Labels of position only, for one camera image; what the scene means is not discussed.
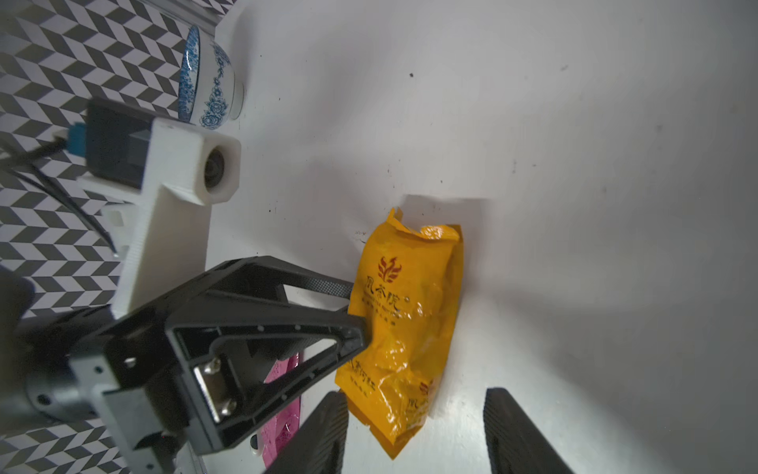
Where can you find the pink tea sachet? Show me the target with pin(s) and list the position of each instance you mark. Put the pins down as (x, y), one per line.
(276, 434)

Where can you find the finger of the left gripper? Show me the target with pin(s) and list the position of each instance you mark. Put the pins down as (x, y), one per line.
(252, 285)
(241, 370)

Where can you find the blue white porcelain bowl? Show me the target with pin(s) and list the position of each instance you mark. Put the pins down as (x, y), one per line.
(210, 93)

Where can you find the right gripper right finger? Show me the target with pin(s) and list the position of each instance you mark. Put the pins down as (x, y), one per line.
(515, 445)

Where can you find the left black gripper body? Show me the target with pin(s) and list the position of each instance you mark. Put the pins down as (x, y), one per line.
(135, 375)

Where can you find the yellow tea bag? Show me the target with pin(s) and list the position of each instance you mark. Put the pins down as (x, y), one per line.
(407, 288)

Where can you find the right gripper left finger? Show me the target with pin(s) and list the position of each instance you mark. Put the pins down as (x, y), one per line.
(319, 445)

